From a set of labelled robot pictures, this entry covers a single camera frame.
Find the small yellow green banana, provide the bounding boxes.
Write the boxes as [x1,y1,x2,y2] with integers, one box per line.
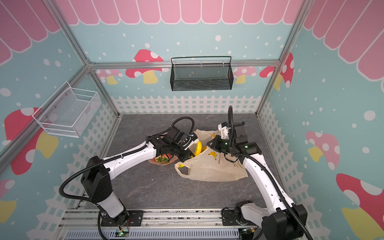
[194,141,203,157]

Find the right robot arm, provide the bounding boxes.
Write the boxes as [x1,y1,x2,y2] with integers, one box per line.
[208,122,313,240]

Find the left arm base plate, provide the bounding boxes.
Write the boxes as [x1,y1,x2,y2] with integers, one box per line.
[101,210,144,227]

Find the red strawberry bottom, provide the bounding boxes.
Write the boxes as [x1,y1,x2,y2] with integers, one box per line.
[155,154,173,165]

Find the black mesh wall basket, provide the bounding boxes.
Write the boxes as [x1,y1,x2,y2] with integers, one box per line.
[170,56,234,92]

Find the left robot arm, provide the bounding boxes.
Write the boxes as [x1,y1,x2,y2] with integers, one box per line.
[59,126,199,226]

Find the banana print plastic bag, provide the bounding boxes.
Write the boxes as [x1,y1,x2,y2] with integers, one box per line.
[175,130,248,182]

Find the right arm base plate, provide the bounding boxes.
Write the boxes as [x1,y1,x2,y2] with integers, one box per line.
[221,208,259,226]

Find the aluminium front rail frame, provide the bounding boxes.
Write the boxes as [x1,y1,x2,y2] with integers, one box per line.
[53,208,265,240]

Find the white wire wall basket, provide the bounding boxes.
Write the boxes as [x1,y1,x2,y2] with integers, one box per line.
[32,82,102,138]

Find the pink fruit plate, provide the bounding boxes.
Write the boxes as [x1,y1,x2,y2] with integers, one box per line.
[149,154,179,166]

